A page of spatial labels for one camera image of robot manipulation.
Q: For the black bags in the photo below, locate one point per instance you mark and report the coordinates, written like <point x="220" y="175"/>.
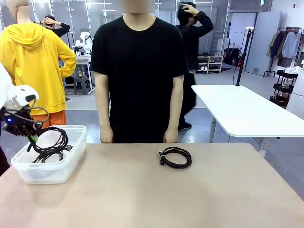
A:
<point x="231" y="55"/>

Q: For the yellow hoodie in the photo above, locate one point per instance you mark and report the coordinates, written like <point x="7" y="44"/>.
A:
<point x="33" y="59"/>

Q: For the wooden shoe rack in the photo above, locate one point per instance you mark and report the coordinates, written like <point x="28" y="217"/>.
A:
<point x="210" y="64"/>

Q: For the grey step stool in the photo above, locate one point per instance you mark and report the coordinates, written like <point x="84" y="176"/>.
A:
<point x="81" y="84"/>

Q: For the grey partition panel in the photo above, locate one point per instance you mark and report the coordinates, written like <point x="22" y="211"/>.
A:
<point x="263" y="40"/>

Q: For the clothes rack with garments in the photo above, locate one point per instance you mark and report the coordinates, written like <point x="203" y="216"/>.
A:
<point x="285" y="45"/>

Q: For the background robot workbench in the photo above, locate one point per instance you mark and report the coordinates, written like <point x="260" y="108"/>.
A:
<point x="83" y="60"/>

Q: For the orange pants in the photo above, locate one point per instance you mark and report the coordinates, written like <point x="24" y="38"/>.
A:
<point x="55" y="118"/>

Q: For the dark rounded object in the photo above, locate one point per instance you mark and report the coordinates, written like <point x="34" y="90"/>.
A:
<point x="3" y="161"/>

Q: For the black pole with camera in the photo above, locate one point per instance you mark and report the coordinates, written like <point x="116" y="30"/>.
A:
<point x="244" y="52"/>

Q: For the background person black clothes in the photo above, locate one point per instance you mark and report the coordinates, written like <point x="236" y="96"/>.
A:
<point x="190" y="47"/>

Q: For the black utility cart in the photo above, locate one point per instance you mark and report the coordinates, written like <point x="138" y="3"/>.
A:
<point x="283" y="88"/>

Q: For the person left forearm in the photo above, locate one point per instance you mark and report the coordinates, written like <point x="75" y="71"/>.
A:
<point x="173" y="114"/>

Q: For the person left hand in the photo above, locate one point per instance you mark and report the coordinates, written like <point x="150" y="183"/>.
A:
<point x="170" y="136"/>

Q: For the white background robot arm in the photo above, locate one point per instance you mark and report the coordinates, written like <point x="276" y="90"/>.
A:
<point x="84" y="41"/>

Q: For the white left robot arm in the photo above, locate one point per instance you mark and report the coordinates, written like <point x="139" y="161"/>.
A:
<point x="4" y="88"/>

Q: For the person right hand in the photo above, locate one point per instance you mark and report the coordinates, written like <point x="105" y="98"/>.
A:
<point x="107" y="136"/>

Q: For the background person black shirt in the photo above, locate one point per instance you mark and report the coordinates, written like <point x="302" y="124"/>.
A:
<point x="57" y="26"/>

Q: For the white side table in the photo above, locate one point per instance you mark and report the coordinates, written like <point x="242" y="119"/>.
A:
<point x="249" y="109"/>

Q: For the person in black T-shirt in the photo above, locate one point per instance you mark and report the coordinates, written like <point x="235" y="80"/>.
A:
<point x="137" y="71"/>

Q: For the clear plastic storage container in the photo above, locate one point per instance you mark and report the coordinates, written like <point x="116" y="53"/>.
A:
<point x="54" y="171"/>

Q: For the person right forearm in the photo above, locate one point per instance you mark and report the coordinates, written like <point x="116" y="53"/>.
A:
<point x="104" y="114"/>

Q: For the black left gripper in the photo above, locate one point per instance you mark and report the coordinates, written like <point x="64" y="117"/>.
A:
<point x="19" y="123"/>

